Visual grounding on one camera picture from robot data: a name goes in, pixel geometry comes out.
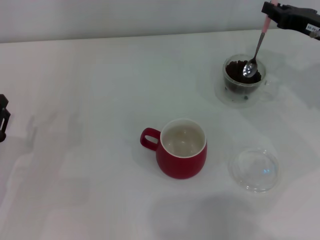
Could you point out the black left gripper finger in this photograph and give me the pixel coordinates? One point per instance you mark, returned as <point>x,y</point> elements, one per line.
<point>3,115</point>

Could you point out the clear glass saucer under cup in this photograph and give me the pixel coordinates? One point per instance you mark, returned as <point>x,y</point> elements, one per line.
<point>221,98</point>

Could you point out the clear glass dish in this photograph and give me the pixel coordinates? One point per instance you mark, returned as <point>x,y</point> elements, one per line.
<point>255,170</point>

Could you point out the red ceramic mug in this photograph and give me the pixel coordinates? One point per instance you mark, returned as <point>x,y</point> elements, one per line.
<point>182,165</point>

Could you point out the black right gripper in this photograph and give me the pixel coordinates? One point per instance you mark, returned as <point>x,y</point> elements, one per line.
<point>300,20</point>

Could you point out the heap of coffee beans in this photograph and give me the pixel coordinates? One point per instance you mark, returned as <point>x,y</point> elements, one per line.
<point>233,72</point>

